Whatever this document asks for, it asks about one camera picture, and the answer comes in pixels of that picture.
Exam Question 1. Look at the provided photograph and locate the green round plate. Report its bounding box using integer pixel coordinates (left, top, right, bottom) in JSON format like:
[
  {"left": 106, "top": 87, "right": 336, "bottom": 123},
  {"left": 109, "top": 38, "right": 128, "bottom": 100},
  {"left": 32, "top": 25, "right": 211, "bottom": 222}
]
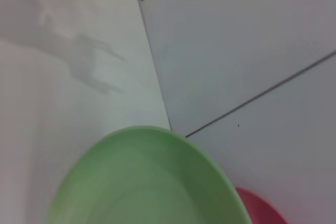
[{"left": 46, "top": 125, "right": 253, "bottom": 224}]

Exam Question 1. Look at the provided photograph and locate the red round plate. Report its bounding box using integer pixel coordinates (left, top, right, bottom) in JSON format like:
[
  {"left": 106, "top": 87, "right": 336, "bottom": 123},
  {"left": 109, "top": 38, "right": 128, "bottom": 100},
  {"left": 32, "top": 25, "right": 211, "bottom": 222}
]
[{"left": 235, "top": 186, "right": 290, "bottom": 224}]

